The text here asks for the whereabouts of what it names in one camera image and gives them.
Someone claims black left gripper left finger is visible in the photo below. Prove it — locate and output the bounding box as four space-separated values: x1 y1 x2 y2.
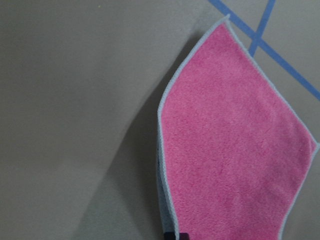
163 232 175 240

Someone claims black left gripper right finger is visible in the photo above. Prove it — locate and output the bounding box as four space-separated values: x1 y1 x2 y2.
178 232 189 240

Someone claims pink and grey towel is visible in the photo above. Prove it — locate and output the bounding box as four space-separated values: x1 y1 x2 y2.
156 16 320 240

